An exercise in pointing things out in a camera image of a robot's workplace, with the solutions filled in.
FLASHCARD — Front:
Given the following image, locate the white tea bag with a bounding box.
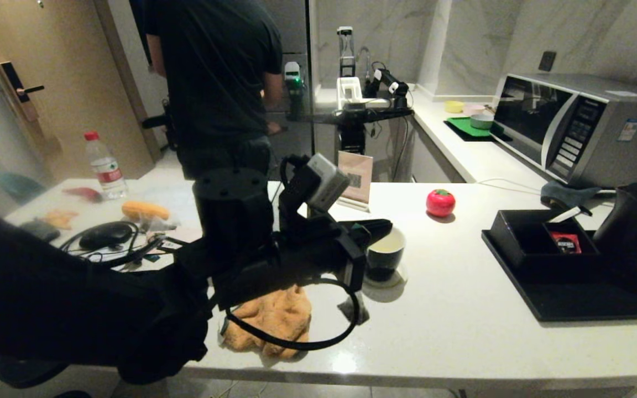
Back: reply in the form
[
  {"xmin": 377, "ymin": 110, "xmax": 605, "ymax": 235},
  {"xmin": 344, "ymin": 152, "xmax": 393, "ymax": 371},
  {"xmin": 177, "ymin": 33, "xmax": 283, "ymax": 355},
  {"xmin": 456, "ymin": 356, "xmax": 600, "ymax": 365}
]
[{"xmin": 338, "ymin": 296, "xmax": 370, "ymax": 327}]

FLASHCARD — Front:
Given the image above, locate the grey device green light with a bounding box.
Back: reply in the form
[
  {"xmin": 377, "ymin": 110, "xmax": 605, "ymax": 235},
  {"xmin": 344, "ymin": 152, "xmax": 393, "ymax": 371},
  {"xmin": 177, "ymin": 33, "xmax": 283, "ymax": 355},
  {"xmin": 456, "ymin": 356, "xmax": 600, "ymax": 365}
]
[{"xmin": 284, "ymin": 61, "xmax": 304, "ymax": 117}]

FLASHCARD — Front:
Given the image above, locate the orange microfibre cloth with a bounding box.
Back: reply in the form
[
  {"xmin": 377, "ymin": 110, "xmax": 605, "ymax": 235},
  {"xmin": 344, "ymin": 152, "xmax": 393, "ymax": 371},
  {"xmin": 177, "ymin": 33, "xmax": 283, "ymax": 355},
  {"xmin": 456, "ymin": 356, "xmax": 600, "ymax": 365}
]
[{"xmin": 220, "ymin": 285, "xmax": 312, "ymax": 360}]

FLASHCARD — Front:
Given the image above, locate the beige wooden door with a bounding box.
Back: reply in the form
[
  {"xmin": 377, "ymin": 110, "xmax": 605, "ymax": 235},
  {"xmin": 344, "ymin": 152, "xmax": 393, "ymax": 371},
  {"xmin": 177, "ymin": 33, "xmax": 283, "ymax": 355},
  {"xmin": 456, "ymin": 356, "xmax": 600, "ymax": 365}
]
[{"xmin": 0, "ymin": 0, "xmax": 156, "ymax": 179}]

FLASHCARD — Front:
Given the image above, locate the white stick sachet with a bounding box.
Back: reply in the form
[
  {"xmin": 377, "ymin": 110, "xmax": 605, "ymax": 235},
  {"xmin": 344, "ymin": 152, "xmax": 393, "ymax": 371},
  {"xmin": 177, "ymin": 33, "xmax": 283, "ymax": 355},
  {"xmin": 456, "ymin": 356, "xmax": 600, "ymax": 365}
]
[{"xmin": 550, "ymin": 206, "xmax": 593, "ymax": 223}]

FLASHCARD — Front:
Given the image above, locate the teal cloth bundle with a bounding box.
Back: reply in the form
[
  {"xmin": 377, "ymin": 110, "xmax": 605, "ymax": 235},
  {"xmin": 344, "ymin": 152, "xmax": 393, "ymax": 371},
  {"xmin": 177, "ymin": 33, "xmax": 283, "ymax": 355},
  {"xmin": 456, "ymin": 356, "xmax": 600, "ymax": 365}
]
[{"xmin": 0, "ymin": 172, "xmax": 47, "ymax": 202}]

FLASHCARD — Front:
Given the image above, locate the round white coaster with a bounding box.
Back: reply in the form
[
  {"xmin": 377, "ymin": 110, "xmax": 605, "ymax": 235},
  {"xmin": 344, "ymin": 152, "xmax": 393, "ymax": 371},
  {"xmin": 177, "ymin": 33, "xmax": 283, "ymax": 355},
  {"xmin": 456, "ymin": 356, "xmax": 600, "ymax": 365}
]
[{"xmin": 364, "ymin": 265, "xmax": 409, "ymax": 289}]

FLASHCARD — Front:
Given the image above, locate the beige paper card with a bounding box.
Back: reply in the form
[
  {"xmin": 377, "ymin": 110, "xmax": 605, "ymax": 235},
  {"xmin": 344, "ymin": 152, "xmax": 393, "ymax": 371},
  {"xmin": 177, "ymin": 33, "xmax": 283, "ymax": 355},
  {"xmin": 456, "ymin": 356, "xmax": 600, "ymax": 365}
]
[{"xmin": 166, "ymin": 228, "xmax": 204, "ymax": 245}]

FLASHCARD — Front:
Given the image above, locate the clear water bottle red cap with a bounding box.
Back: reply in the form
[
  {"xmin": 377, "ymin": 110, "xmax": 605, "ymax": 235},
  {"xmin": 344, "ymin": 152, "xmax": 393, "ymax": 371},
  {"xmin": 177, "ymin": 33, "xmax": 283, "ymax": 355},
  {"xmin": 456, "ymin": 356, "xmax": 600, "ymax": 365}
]
[{"xmin": 84, "ymin": 131, "xmax": 129, "ymax": 201}]

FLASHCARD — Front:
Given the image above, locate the dark grey wallet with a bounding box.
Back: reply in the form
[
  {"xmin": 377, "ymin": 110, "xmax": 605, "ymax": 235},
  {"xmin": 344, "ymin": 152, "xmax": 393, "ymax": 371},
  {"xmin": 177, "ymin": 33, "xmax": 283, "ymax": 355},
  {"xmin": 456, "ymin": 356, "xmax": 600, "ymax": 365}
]
[{"xmin": 17, "ymin": 218, "xmax": 60, "ymax": 243}]

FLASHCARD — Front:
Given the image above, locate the red chili pepper toy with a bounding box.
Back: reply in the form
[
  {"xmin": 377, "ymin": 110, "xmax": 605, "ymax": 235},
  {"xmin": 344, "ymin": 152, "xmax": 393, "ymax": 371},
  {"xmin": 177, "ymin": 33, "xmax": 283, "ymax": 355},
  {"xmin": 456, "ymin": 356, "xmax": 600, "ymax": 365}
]
[{"xmin": 64, "ymin": 187, "xmax": 105, "ymax": 203}]

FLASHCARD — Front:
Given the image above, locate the black rectangular tray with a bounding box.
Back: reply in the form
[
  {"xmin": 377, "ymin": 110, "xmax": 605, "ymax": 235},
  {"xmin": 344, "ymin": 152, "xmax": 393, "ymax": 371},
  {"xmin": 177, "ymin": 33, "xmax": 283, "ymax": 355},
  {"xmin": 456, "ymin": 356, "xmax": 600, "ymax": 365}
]
[{"xmin": 482, "ymin": 229, "xmax": 637, "ymax": 322}]

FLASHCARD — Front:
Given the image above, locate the green cutting mat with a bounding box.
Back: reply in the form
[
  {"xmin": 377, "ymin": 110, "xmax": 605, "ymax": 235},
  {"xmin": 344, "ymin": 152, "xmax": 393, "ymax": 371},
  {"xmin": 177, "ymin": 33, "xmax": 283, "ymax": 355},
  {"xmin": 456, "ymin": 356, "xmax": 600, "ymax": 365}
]
[{"xmin": 443, "ymin": 116, "xmax": 504, "ymax": 142}]

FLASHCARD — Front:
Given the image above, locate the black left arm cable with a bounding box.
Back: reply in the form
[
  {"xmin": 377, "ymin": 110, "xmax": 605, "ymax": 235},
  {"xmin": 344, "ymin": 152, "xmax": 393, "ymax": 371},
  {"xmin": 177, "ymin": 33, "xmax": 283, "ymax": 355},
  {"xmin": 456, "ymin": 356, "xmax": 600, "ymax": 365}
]
[{"xmin": 224, "ymin": 276, "xmax": 362, "ymax": 352}]

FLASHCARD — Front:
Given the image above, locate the dark grey cloth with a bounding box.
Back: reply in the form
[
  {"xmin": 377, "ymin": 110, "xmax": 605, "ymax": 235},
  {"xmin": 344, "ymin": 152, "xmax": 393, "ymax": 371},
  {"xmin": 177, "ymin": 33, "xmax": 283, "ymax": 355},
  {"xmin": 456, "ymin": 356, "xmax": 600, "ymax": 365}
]
[{"xmin": 541, "ymin": 181, "xmax": 602, "ymax": 211}]

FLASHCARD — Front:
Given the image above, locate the white plastic stand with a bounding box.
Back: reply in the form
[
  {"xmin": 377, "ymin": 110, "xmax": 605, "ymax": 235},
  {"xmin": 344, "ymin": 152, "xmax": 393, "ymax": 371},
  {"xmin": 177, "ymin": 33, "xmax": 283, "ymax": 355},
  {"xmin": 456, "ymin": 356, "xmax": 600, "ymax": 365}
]
[{"xmin": 336, "ymin": 76, "xmax": 364, "ymax": 111}]

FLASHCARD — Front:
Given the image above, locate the person in black shirt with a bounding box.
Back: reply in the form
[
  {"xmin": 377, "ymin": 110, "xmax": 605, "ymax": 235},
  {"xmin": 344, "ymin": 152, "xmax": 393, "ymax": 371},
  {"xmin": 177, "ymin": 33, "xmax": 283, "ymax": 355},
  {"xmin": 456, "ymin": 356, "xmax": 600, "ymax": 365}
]
[{"xmin": 142, "ymin": 0, "xmax": 285, "ymax": 180}]

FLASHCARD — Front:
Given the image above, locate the black mug white inside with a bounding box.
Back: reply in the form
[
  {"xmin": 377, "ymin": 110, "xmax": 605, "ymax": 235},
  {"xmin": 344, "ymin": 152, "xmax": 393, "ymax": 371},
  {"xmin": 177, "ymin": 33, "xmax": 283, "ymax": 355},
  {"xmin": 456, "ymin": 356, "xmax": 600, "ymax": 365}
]
[{"xmin": 364, "ymin": 226, "xmax": 407, "ymax": 282}]

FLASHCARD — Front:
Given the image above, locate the small orange rag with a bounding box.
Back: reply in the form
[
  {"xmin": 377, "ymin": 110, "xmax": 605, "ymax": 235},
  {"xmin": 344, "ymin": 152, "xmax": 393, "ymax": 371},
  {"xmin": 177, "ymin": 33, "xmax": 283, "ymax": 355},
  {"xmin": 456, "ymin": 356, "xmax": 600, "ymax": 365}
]
[{"xmin": 41, "ymin": 209, "xmax": 80, "ymax": 230}]

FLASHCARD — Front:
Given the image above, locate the red sachet packet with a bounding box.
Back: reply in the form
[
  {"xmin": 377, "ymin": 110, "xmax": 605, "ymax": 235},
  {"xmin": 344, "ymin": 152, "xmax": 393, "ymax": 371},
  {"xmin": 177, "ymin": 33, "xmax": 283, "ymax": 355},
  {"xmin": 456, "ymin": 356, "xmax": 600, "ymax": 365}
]
[{"xmin": 551, "ymin": 232, "xmax": 583, "ymax": 255}]

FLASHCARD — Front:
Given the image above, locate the person's left forearm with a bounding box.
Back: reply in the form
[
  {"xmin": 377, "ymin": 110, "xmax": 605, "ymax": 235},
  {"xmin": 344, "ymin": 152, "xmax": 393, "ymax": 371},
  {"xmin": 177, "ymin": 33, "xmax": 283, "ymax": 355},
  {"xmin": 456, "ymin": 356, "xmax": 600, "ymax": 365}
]
[{"xmin": 147, "ymin": 36, "xmax": 167, "ymax": 78}]

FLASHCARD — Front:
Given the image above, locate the black teleoperation rig stand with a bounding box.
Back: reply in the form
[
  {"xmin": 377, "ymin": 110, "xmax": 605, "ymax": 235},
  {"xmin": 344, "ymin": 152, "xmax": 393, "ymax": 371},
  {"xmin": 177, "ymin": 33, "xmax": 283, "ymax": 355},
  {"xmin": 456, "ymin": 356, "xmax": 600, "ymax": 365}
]
[{"xmin": 286, "ymin": 106, "xmax": 414, "ymax": 156}]

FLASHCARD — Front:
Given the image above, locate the yellow corn cob toy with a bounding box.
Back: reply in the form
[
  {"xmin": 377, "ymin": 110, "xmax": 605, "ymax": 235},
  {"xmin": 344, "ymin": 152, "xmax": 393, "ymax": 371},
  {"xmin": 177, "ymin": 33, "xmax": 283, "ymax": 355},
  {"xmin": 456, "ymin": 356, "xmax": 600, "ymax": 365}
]
[{"xmin": 122, "ymin": 201, "xmax": 171, "ymax": 222}]

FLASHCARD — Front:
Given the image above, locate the silver microwave oven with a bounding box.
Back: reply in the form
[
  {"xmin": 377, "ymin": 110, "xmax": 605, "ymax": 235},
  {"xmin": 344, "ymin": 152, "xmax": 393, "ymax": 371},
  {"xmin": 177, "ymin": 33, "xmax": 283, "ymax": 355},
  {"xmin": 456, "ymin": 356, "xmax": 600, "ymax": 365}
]
[{"xmin": 493, "ymin": 72, "xmax": 637, "ymax": 190}]

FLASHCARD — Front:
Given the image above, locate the black computer mouse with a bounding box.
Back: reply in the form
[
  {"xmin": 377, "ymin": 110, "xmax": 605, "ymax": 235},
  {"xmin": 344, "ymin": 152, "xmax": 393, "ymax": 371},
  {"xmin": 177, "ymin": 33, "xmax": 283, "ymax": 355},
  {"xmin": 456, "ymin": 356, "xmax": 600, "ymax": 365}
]
[{"xmin": 78, "ymin": 222, "xmax": 138, "ymax": 250}]

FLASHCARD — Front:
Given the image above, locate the red tomato-shaped timer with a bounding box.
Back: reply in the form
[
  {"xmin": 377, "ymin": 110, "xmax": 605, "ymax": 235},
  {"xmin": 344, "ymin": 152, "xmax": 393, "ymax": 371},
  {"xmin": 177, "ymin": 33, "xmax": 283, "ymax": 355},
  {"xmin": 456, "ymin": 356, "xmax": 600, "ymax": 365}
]
[{"xmin": 426, "ymin": 189, "xmax": 457, "ymax": 218}]

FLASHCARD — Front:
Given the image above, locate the beige QR code sign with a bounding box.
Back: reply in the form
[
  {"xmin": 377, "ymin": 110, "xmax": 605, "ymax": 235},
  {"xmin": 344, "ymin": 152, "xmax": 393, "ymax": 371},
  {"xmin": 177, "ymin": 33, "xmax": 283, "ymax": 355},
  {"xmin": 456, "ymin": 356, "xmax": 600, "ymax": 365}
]
[{"xmin": 338, "ymin": 151, "xmax": 374, "ymax": 212}]

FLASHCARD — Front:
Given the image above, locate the black compartment organizer box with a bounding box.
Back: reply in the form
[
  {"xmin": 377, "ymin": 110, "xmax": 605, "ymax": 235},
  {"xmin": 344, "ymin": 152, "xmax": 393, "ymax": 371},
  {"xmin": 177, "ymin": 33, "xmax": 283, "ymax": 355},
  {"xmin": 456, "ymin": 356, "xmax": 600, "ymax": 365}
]
[{"xmin": 490, "ymin": 209, "xmax": 602, "ymax": 280}]

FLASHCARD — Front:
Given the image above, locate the black door lock handle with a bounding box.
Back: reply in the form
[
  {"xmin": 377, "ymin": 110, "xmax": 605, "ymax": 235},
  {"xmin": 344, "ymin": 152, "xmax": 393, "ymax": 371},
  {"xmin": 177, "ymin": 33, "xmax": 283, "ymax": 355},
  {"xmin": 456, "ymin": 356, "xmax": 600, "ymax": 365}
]
[{"xmin": 0, "ymin": 61, "xmax": 45, "ymax": 122}]

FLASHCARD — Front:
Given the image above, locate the chrome faucet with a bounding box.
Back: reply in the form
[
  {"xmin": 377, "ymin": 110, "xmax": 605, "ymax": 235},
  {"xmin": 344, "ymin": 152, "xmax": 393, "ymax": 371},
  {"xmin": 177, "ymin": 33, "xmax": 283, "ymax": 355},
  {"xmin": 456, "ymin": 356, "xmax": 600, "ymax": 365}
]
[{"xmin": 356, "ymin": 47, "xmax": 373, "ymax": 83}]

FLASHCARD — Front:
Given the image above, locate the person's right forearm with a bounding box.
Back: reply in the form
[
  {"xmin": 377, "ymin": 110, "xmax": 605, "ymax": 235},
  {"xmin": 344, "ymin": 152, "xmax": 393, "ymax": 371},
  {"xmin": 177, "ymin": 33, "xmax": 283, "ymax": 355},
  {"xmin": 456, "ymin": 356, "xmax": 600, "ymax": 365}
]
[{"xmin": 263, "ymin": 72, "xmax": 285, "ymax": 108}]

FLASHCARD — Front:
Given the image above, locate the thin black mouse cable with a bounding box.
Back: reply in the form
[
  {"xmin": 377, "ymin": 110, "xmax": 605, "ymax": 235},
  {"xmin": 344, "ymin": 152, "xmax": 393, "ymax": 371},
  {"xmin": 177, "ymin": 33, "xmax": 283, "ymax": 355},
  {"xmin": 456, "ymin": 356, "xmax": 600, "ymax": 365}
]
[{"xmin": 60, "ymin": 221, "xmax": 164, "ymax": 263}]

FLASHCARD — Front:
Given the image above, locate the grey refrigerator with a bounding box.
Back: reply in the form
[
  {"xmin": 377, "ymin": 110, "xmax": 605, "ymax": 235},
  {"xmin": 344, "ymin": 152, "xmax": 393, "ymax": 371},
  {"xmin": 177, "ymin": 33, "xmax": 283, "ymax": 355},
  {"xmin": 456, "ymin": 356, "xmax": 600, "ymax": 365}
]
[{"xmin": 266, "ymin": 0, "xmax": 316, "ymax": 166}]

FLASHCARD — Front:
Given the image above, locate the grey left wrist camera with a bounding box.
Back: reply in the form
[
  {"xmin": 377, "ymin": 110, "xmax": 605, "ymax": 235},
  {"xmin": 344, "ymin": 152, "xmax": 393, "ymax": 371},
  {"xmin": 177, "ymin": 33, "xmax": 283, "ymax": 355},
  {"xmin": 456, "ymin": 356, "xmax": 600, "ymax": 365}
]
[{"xmin": 281, "ymin": 153, "xmax": 351, "ymax": 215}]

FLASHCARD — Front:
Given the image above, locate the black tripod stand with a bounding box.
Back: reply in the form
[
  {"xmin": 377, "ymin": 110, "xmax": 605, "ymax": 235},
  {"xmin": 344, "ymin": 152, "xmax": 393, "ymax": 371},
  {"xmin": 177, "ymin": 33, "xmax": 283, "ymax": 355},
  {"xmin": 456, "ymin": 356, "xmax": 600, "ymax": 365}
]
[{"xmin": 142, "ymin": 99, "xmax": 178, "ymax": 151}]

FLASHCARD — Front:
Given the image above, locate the black round kettle base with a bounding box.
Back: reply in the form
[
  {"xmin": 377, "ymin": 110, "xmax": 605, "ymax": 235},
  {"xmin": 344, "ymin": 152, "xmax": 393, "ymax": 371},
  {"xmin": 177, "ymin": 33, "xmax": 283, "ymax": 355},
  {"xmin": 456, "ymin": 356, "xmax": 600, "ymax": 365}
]
[{"xmin": 0, "ymin": 357, "xmax": 70, "ymax": 389}]

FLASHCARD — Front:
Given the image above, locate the white power cable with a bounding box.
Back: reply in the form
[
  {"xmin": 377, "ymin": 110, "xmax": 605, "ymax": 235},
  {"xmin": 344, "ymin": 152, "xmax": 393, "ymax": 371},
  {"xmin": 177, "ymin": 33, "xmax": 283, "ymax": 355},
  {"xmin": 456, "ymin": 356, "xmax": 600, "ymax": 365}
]
[{"xmin": 476, "ymin": 178, "xmax": 618, "ymax": 197}]

